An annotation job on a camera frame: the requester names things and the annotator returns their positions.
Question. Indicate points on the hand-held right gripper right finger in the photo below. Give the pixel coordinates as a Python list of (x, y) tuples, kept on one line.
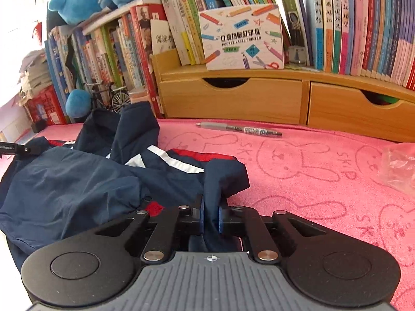
[(256, 233)]

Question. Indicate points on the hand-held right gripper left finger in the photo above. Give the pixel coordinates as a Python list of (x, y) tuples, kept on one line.
[(162, 233)]

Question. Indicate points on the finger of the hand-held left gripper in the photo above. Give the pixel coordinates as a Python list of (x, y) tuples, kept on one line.
[(22, 149)]

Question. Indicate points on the white and navy jacket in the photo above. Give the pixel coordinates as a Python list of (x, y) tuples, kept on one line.
[(81, 184)]

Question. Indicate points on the small black box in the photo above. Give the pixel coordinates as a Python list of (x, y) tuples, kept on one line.
[(39, 126)]

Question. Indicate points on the red plastic crate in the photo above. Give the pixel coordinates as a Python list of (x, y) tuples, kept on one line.
[(45, 105)]

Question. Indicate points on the blue plush ball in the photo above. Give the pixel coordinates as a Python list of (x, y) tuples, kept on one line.
[(77, 103)]

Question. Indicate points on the stack of papers and workbooks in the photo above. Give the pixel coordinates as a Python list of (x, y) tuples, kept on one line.
[(35, 74)]

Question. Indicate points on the pink rabbit-print blanket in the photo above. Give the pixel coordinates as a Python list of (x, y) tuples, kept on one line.
[(308, 175)]

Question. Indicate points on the row of tall blue books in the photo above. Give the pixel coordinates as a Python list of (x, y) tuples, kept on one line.
[(58, 71)]

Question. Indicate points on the miniature black bicycle model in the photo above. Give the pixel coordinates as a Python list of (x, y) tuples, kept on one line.
[(113, 98)]

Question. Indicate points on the grey pen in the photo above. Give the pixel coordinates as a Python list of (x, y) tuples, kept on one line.
[(240, 129)]

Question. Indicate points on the wooden drawer organizer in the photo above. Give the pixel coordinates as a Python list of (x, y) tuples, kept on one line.
[(233, 100)]

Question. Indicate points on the row of colourful picture books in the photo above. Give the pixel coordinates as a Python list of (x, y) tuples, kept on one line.
[(129, 51)]

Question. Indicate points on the clear plastic bag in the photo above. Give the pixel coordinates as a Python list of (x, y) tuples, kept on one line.
[(400, 168)]

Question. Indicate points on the white pencil-print box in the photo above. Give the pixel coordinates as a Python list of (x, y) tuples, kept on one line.
[(241, 37)]

